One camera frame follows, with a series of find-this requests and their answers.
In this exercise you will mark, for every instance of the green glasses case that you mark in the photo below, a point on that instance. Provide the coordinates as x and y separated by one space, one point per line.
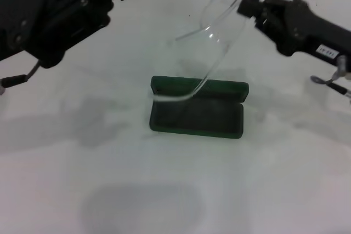
197 119

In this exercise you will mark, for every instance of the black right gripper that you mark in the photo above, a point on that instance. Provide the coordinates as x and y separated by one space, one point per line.
307 28

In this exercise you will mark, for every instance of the silver right wrist plug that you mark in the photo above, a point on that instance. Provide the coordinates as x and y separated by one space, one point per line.
341 64

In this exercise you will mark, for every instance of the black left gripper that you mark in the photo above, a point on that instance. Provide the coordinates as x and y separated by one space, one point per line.
33 6

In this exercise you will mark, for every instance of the clear plastic glasses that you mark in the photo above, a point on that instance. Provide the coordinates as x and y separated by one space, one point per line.
172 99

